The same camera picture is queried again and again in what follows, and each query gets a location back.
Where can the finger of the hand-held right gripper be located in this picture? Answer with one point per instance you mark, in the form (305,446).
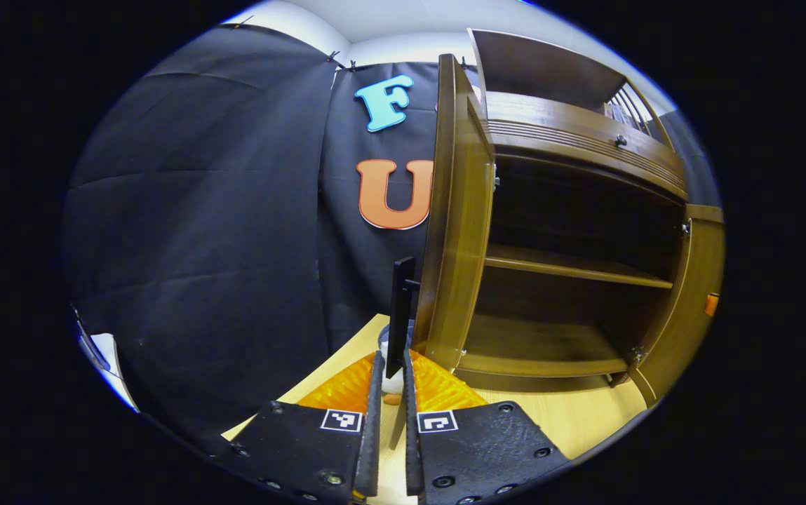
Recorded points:
(712,305)

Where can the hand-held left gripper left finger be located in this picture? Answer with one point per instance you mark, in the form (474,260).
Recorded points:
(372,449)

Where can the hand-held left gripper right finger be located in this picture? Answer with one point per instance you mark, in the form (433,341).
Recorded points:
(413,449)

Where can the wooden cabinet door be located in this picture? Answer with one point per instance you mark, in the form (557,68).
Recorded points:
(690,294)
(455,245)

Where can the wooden double-door shoe cabinet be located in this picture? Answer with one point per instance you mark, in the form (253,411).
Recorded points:
(564,266)

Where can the penguin plush toy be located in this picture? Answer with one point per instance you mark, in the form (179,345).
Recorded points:
(393,384)

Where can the black backdrop cloth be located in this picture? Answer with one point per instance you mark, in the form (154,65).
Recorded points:
(199,245)

